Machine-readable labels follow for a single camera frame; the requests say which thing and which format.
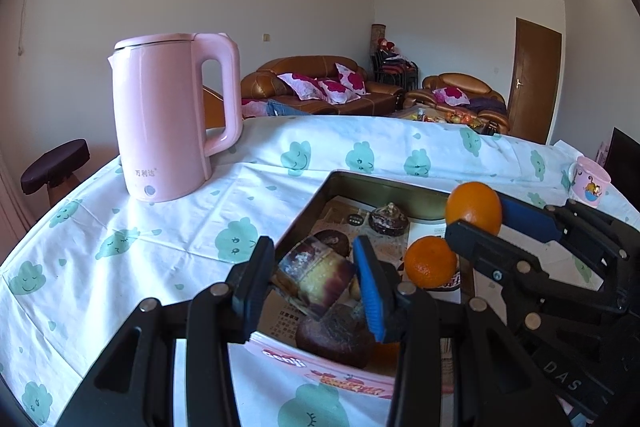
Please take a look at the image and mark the chocolate donut front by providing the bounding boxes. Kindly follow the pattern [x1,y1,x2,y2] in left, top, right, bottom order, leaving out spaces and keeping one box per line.
[313,229,352,256]

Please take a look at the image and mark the white green cloud print tablecloth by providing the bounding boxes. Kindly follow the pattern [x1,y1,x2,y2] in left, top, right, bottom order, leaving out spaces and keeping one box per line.
[0,114,640,427]

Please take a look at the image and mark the black television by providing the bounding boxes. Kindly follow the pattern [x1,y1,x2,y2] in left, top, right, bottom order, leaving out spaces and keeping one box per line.
[602,127,640,208]

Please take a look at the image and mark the large mandarin orange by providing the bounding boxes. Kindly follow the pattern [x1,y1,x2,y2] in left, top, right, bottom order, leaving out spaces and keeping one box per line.
[404,236,458,290]

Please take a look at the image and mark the pink electric kettle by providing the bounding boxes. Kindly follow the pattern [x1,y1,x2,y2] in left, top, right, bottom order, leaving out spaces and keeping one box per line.
[107,32,244,202]

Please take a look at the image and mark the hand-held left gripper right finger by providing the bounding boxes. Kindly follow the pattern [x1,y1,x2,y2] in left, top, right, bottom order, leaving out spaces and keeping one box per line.
[353,237,566,427]

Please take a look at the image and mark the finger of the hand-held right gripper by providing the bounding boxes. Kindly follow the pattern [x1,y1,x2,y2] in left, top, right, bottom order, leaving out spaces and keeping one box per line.
[499,195,640,273]
[445,219,616,314]

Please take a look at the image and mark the pink metal tin box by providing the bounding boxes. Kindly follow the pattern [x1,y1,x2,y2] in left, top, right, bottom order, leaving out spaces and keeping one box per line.
[247,169,476,400]

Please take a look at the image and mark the snack cake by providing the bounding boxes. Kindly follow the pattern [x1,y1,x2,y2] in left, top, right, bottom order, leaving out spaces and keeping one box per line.
[272,237,357,320]

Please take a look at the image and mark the cluttered coffee table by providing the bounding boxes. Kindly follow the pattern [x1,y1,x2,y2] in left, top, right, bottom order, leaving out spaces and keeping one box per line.
[395,105,501,136]

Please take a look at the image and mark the blue jeans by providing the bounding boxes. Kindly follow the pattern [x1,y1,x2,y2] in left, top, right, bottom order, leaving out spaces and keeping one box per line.
[265,99,311,118]

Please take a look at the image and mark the white red flower pillow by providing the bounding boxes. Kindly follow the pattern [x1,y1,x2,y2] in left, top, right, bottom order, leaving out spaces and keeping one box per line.
[335,63,371,96]
[277,73,326,100]
[432,87,471,106]
[317,78,361,104]

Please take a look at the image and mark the dark brown pastry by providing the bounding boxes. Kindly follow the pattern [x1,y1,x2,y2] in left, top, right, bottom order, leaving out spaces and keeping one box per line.
[369,203,411,237]

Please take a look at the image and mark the short brown leather sofa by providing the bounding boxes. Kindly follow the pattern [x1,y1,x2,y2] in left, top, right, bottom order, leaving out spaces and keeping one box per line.
[404,73,511,135]

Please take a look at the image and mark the orange-brown leather chair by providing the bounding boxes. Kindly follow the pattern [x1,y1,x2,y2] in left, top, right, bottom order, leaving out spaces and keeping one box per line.
[202,87,226,128]

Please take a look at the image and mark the long brown leather sofa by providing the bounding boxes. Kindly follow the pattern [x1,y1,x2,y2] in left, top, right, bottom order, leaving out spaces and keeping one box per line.
[240,55,406,116]

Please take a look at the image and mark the stacked black chairs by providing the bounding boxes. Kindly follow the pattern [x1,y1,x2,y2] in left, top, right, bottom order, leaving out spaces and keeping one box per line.
[370,52,418,90]

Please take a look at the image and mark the brown wooden door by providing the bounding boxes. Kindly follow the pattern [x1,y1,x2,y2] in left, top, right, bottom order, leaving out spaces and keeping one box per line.
[506,18,563,144]

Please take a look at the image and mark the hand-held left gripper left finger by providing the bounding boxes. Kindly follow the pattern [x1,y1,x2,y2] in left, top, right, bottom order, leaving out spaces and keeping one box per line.
[57,236,276,427]

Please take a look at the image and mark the dark round stool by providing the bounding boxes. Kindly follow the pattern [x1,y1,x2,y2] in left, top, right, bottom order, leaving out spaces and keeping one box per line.
[21,139,91,208]

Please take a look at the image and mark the pink cartoon cat cup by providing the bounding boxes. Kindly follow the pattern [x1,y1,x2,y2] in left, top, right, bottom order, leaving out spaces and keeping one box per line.
[569,156,612,208]

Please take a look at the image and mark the printed paper leaflet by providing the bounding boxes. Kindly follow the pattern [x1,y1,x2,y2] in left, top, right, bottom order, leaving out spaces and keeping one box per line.
[272,197,463,348]

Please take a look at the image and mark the purple blanket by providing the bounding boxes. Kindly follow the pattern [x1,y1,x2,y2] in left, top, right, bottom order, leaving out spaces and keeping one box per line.
[467,97,508,116]

